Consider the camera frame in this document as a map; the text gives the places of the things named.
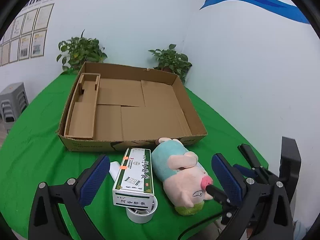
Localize pink pig plush toy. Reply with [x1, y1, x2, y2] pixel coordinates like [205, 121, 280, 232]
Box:
[151, 138, 213, 216]

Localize white handheld fan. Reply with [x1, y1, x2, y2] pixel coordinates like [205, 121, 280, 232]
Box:
[109, 161, 158, 224]

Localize green white medicine box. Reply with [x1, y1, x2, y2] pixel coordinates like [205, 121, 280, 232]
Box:
[112, 147, 155, 210]

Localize green tablecloth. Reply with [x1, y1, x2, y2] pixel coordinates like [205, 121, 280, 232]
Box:
[1, 75, 247, 239]

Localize grey stacked plastic stools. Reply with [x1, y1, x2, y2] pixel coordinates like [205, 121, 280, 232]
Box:
[0, 82, 29, 133]

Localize right potted green plant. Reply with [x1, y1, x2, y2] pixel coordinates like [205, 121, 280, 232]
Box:
[148, 44, 192, 84]

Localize potted green plant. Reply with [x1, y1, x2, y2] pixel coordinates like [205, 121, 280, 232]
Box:
[148, 44, 192, 84]
[56, 30, 107, 73]

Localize brown cardboard tray box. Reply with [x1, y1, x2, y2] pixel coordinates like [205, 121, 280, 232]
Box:
[57, 62, 207, 152]

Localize left potted green plant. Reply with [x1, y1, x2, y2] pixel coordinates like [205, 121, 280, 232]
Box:
[56, 30, 107, 73]

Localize framed certificates on wall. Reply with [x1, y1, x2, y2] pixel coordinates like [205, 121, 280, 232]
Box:
[1, 3, 54, 66]

